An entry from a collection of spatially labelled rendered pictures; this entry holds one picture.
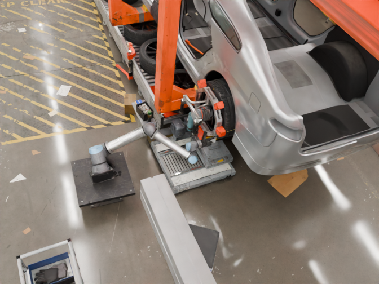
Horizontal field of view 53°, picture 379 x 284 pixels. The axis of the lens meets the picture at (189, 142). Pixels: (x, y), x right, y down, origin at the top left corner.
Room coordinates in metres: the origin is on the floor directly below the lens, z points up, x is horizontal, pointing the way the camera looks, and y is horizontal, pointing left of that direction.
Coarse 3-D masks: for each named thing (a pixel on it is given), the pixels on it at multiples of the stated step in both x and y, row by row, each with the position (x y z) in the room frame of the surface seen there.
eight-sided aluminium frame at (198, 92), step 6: (198, 90) 3.23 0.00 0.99; (204, 90) 3.11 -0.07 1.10; (210, 90) 3.11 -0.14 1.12; (198, 96) 3.29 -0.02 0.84; (210, 96) 3.01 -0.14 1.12; (216, 102) 2.95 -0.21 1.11; (216, 114) 2.86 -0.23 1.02; (216, 120) 2.82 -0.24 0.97; (204, 126) 3.08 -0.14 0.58; (216, 126) 2.81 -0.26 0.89; (210, 132) 2.87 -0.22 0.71
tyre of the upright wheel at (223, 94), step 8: (216, 80) 3.29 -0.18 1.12; (224, 80) 3.26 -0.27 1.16; (216, 88) 3.09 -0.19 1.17; (224, 88) 3.11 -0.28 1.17; (224, 96) 3.00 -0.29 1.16; (200, 104) 3.30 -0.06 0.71; (224, 104) 2.92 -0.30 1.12; (232, 104) 2.96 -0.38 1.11; (224, 112) 2.88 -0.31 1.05; (232, 112) 2.90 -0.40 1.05; (224, 120) 2.84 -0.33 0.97; (232, 120) 2.86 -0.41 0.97; (224, 128) 2.81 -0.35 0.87; (232, 128) 2.85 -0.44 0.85; (216, 136) 2.91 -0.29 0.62; (224, 136) 2.83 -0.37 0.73
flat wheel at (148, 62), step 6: (144, 42) 4.63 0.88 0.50; (150, 42) 4.65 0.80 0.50; (156, 42) 4.71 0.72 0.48; (144, 48) 4.48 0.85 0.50; (150, 48) 4.56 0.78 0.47; (156, 48) 4.71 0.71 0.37; (144, 54) 4.35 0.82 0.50; (150, 54) 4.63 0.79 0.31; (144, 60) 4.25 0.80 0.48; (150, 60) 4.23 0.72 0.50; (144, 66) 4.26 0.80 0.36; (150, 66) 4.20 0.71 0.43; (180, 66) 4.36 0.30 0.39; (150, 72) 4.20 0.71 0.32
